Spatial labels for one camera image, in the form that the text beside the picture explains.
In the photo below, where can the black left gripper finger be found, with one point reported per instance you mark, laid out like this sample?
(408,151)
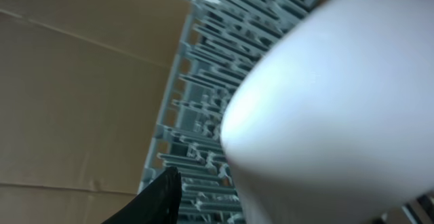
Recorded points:
(158,203)

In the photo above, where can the grey dish rack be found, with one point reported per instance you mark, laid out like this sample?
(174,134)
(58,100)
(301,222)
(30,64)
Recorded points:
(222,42)

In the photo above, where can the brown cardboard panel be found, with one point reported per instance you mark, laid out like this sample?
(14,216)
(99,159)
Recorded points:
(81,86)

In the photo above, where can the white pink bowl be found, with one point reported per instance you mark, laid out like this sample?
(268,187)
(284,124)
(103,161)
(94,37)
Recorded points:
(335,123)

